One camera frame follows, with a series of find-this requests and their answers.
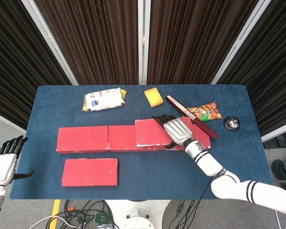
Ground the yellow sponge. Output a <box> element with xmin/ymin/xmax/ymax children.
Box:
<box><xmin>144</xmin><ymin>87</ymin><xmax>164</xmax><ymax>109</ymax></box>

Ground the white tissue pack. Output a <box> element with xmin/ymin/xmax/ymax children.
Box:
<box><xmin>84</xmin><ymin>87</ymin><xmax>127</xmax><ymax>112</ymax></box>

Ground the yellow flat packet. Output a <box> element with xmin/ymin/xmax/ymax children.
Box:
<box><xmin>82</xmin><ymin>88</ymin><xmax>127</xmax><ymax>113</ymax></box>

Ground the red foam brick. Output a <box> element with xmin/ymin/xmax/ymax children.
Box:
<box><xmin>61</xmin><ymin>157</ymin><xmax>120</xmax><ymax>187</ymax></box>
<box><xmin>56</xmin><ymin>125</ymin><xmax>109</xmax><ymax>155</ymax></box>
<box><xmin>107</xmin><ymin>124</ymin><xmax>160</xmax><ymax>152</ymax></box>
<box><xmin>158</xmin><ymin>123</ymin><xmax>211</xmax><ymax>152</ymax></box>
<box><xmin>134</xmin><ymin>116</ymin><xmax>194</xmax><ymax>148</ymax></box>

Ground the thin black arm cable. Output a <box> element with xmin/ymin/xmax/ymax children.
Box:
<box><xmin>199</xmin><ymin>176</ymin><xmax>213</xmax><ymax>201</ymax></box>

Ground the black cable with green plug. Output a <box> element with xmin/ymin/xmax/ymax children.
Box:
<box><xmin>169</xmin><ymin>199</ymin><xmax>201</xmax><ymax>229</ymax></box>

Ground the green circuit board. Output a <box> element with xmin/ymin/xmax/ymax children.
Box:
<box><xmin>93</xmin><ymin>212</ymin><xmax>110</xmax><ymax>224</ymax></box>

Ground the small black round object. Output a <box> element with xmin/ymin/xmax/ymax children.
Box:
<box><xmin>223</xmin><ymin>116</ymin><xmax>242</xmax><ymax>133</ymax></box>

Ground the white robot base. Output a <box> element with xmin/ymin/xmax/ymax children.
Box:
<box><xmin>103</xmin><ymin>199</ymin><xmax>173</xmax><ymax>229</ymax></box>

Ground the orange green snack bag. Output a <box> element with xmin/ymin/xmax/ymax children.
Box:
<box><xmin>181</xmin><ymin>100</ymin><xmax>223</xmax><ymax>125</ymax></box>

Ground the right black-fingered robot hand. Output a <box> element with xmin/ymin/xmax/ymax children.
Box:
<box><xmin>152</xmin><ymin>114</ymin><xmax>194</xmax><ymax>150</ymax></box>

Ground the black shoe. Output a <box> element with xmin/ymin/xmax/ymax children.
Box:
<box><xmin>271</xmin><ymin>159</ymin><xmax>286</xmax><ymax>182</ymax></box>

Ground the blue table cloth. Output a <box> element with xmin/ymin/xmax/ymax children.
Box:
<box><xmin>9</xmin><ymin>84</ymin><xmax>275</xmax><ymax>201</ymax></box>

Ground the left black-fingered robot hand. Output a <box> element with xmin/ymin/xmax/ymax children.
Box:
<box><xmin>0</xmin><ymin>135</ymin><xmax>36</xmax><ymax>187</ymax></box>

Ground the brown pleated curtain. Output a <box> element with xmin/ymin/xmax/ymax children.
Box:
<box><xmin>218</xmin><ymin>0</ymin><xmax>286</xmax><ymax>137</ymax></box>
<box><xmin>0</xmin><ymin>0</ymin><xmax>72</xmax><ymax>131</ymax></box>
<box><xmin>35</xmin><ymin>0</ymin><xmax>139</xmax><ymax>86</ymax></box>
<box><xmin>146</xmin><ymin>0</ymin><xmax>259</xmax><ymax>85</ymax></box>

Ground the black cable bundle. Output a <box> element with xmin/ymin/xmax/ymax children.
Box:
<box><xmin>63</xmin><ymin>199</ymin><xmax>115</xmax><ymax>229</ymax></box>

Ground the white cable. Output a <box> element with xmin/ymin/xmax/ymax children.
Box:
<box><xmin>28</xmin><ymin>215</ymin><xmax>77</xmax><ymax>229</ymax></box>

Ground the white partition post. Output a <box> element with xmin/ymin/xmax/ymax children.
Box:
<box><xmin>21</xmin><ymin>0</ymin><xmax>79</xmax><ymax>86</ymax></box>
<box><xmin>137</xmin><ymin>0</ymin><xmax>152</xmax><ymax>85</ymax></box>
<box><xmin>210</xmin><ymin>0</ymin><xmax>273</xmax><ymax>85</ymax></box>
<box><xmin>260</xmin><ymin>125</ymin><xmax>286</xmax><ymax>142</ymax></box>

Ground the dark red folded fan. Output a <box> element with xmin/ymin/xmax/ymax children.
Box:
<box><xmin>165</xmin><ymin>95</ymin><xmax>219</xmax><ymax>140</ymax></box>

